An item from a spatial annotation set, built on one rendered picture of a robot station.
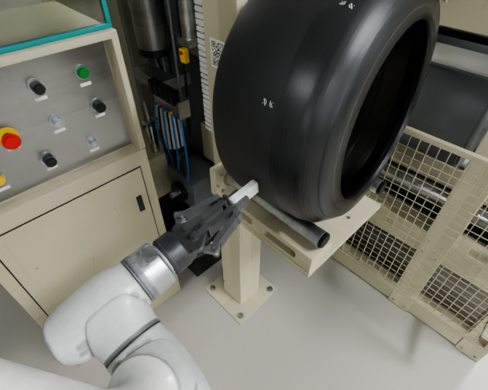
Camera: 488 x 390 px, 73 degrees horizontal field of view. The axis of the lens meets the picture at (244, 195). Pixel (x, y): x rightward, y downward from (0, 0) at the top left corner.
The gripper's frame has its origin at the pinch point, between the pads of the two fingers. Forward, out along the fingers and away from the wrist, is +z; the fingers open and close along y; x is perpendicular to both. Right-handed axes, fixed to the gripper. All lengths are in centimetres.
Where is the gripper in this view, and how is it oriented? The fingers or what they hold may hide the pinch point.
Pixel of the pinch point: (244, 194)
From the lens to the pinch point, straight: 67.7
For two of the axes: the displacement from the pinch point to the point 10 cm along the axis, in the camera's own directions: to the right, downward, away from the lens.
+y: -6.9, -5.0, 5.2
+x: 1.0, 6.5, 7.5
